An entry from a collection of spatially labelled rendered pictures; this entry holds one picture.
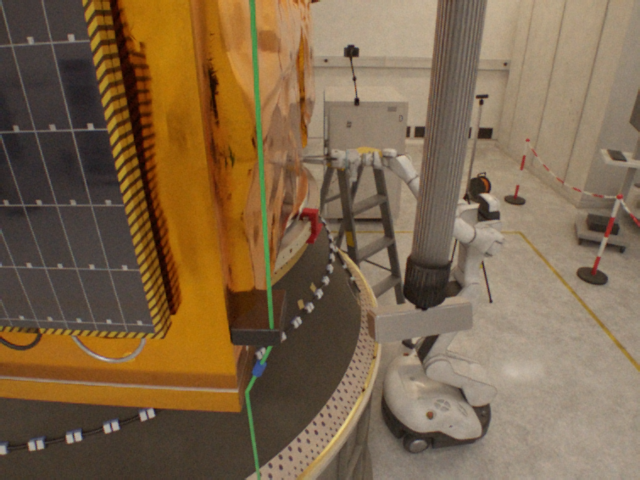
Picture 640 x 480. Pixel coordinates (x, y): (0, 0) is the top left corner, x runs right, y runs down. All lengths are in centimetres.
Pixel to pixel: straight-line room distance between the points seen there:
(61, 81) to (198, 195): 17
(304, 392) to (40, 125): 103
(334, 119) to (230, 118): 428
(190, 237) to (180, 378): 25
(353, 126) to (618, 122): 362
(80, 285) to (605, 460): 304
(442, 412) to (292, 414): 142
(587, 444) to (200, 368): 285
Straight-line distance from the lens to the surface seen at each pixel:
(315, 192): 157
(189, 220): 51
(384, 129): 484
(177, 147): 48
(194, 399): 71
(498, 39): 931
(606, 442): 332
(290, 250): 121
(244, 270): 58
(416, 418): 255
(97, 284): 55
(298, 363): 128
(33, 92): 48
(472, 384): 267
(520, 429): 312
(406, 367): 278
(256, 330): 58
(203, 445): 117
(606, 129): 659
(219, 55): 50
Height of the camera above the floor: 229
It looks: 28 degrees down
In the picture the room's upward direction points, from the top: straight up
